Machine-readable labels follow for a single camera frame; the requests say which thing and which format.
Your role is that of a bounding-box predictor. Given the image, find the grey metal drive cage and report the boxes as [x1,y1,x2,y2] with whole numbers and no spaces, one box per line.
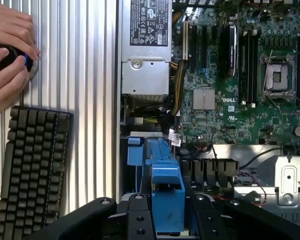
[211,143,300,222]

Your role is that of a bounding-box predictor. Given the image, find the black open PC case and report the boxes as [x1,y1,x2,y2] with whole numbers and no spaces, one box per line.
[114,0,300,240]

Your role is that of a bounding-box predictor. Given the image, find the white wire label tag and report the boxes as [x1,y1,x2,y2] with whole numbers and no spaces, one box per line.
[167,131,183,148]

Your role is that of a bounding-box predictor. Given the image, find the blue disk bay latch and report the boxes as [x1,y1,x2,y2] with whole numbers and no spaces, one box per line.
[127,136,144,166]

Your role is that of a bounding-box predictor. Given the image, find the silver metal bracket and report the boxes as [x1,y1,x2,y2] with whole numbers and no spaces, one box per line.
[274,154,300,207]

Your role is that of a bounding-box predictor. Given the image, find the black computer keyboard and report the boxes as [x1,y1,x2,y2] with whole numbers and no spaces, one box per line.
[0,105,75,240]

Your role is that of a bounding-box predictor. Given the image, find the yellow black power wires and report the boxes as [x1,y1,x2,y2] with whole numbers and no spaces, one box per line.
[169,59,191,118]

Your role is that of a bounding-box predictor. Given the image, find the person's right hand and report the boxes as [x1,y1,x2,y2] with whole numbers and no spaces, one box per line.
[0,47,31,121]

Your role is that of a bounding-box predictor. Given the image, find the metal CPU socket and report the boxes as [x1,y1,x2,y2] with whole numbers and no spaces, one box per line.
[257,48,298,99]

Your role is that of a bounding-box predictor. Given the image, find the green Dell motherboard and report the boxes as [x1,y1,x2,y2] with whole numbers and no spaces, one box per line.
[171,0,300,151]

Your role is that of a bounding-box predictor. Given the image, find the silver chipset heatsink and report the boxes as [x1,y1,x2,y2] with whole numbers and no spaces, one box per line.
[192,87,216,111]

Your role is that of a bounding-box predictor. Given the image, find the black plastic fan shroud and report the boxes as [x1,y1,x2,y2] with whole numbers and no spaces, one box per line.
[179,158,240,190]

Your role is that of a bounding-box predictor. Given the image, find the silver power supply unit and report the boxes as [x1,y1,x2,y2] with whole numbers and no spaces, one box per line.
[120,0,173,97]

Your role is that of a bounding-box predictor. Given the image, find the black expansion slot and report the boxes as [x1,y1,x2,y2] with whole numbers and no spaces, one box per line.
[201,24,209,71]
[191,24,199,71]

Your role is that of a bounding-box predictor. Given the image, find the person's left hand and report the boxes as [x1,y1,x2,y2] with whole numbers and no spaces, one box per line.
[0,1,41,61]

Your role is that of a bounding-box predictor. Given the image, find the white expansion slot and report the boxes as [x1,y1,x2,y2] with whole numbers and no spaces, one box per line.
[181,21,191,61]

